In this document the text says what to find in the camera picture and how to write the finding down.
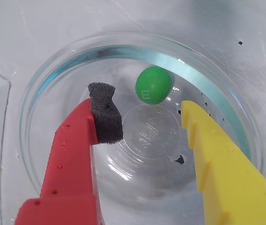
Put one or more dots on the green round candy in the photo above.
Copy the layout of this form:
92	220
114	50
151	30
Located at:
152	85

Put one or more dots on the clear glass bowl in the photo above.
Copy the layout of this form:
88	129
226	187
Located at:
147	164

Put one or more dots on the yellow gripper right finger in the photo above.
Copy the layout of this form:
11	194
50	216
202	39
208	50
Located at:
236	187

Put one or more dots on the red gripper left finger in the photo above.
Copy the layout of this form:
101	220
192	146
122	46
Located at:
69	175

